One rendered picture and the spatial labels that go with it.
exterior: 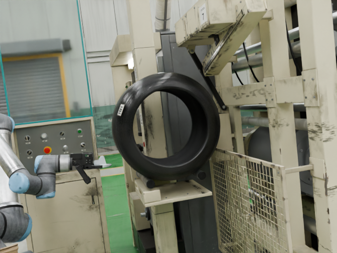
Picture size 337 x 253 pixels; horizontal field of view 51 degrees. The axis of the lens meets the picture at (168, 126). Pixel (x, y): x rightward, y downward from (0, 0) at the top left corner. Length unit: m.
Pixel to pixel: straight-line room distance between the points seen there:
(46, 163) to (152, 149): 0.67
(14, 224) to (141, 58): 1.15
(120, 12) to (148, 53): 9.20
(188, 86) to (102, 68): 9.31
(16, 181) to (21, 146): 0.88
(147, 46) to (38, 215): 1.35
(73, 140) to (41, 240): 0.71
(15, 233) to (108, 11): 9.86
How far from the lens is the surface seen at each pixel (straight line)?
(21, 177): 1.74
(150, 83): 1.80
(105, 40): 11.20
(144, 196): 1.86
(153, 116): 2.19
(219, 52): 1.95
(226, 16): 1.71
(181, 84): 1.83
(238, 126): 2.30
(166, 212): 2.30
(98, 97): 11.03
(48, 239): 2.68
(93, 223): 2.64
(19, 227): 1.98
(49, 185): 1.84
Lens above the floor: 1.31
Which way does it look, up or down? 4 degrees down
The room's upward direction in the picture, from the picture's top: 7 degrees counter-clockwise
